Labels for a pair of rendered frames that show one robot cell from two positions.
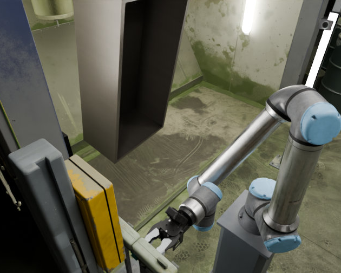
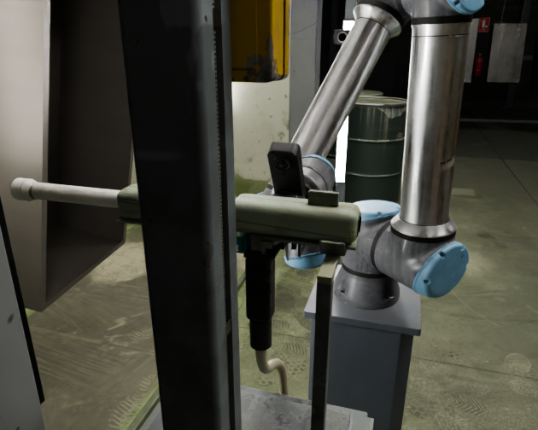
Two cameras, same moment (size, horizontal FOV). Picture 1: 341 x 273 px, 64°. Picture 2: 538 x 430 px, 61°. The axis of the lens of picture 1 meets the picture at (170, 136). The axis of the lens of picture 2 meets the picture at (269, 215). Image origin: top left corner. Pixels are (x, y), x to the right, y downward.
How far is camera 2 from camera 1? 66 cm
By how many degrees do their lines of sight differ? 28
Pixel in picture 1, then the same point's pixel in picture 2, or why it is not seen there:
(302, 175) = (453, 94)
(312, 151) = (461, 36)
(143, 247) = (260, 198)
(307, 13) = (300, 62)
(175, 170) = not seen: hidden behind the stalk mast
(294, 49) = (295, 115)
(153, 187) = (128, 366)
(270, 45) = (260, 117)
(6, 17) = not seen: outside the picture
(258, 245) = (393, 319)
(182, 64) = not seen: hidden behind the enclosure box
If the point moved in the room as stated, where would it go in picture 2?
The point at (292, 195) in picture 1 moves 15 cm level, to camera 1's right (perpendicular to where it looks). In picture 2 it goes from (444, 146) to (494, 140)
